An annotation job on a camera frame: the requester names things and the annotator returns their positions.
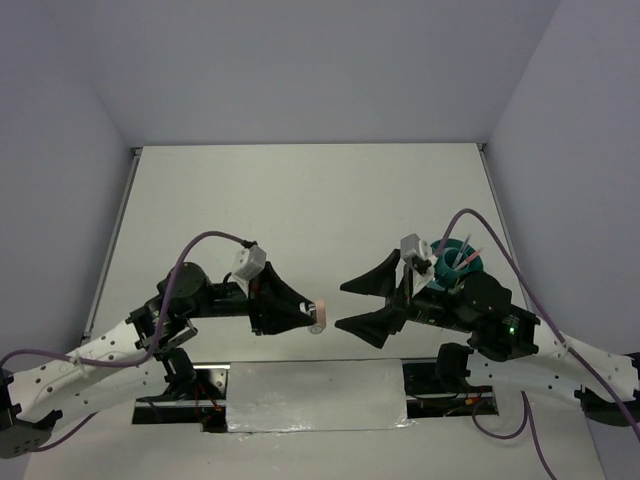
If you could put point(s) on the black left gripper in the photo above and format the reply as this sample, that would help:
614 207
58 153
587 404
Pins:
275 307

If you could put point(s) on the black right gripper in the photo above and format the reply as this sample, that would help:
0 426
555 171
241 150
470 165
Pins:
371 325

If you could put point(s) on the pink mini stapler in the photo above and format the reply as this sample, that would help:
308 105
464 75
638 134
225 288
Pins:
317 311

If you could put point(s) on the blue ballpoint pen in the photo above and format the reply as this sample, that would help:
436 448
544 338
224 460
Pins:
461 252

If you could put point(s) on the pink red gel pen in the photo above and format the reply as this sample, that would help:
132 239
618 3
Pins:
468 260

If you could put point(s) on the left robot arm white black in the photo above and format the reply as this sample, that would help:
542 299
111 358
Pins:
143 356

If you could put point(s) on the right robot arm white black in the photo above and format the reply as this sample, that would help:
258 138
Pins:
506 345

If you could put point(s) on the teal round divided organizer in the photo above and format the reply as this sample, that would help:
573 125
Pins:
445 276

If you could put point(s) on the silver foil covered panel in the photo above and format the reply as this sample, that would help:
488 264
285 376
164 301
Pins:
319 396

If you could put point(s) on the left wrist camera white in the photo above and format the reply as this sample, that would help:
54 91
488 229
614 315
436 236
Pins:
248 264

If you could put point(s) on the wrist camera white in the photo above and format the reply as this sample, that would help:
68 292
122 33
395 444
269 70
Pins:
419 262
248 264

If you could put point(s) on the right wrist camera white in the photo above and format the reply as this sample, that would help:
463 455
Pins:
419 262

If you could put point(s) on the aluminium table edge rail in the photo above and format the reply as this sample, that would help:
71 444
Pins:
500 213

